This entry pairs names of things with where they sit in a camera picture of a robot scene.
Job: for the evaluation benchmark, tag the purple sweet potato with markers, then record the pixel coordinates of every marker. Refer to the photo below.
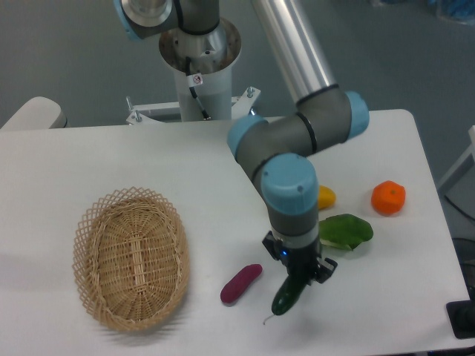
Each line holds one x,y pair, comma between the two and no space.
237,286

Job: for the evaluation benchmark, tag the black device at edge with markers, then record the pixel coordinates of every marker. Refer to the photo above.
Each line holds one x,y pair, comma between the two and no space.
461,316

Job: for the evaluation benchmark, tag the woven wicker basket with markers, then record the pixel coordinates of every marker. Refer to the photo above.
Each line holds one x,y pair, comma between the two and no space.
131,260

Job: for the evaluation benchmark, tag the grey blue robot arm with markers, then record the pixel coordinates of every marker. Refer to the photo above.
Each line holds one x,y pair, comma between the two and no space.
274,155

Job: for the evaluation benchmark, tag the white chair armrest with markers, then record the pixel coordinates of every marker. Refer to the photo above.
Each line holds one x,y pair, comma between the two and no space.
38,113

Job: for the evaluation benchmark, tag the orange tangerine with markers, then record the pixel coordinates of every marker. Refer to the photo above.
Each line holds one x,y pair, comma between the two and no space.
388,198

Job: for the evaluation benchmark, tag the green bok choy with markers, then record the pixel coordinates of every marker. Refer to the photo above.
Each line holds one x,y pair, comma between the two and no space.
344,231

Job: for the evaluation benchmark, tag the green cucumber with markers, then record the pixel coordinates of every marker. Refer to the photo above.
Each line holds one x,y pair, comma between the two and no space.
287,295

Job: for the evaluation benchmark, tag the white furniture at right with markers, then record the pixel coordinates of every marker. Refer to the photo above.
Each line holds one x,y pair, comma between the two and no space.
461,166

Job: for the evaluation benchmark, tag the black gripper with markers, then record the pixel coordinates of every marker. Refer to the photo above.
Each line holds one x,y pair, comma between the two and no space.
304,262

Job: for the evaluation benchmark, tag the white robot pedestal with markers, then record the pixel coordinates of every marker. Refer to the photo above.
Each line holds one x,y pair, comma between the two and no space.
202,70

